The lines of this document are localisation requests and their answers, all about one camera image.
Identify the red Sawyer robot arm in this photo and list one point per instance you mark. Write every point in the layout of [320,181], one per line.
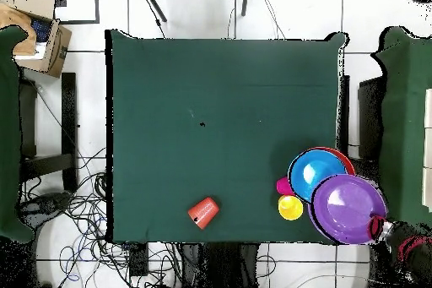
[405,251]

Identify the dark grey stand base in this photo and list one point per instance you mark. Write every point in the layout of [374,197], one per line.
[44,205]

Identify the green covered side table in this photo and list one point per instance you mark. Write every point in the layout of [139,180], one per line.
[8,132]
[405,98]

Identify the blue cloth bundle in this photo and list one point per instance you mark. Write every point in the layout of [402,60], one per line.
[40,29]

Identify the dark green tablecloth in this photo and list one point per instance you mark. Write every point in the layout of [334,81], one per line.
[141,65]

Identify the large blue bowl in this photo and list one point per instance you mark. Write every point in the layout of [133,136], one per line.
[310,173]

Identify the yellow cup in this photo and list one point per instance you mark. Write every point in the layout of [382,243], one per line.
[290,208]

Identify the black chair frame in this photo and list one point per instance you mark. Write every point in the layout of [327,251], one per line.
[369,105]
[69,115]

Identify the pink cup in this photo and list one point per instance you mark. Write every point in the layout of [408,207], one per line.
[283,186]

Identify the orange cup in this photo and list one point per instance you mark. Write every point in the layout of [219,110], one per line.
[204,213]

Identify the purple bowl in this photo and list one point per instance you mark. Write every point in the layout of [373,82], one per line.
[344,210]

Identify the black power strip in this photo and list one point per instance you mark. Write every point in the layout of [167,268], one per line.
[138,259]

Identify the cardboard box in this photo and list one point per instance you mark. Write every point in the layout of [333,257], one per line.
[59,51]

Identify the black tripod leg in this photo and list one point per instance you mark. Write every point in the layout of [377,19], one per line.
[154,3]
[245,1]

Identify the large orange bowl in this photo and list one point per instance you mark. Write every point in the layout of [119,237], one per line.
[346,159]

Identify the white board black frame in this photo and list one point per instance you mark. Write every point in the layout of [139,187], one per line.
[81,4]

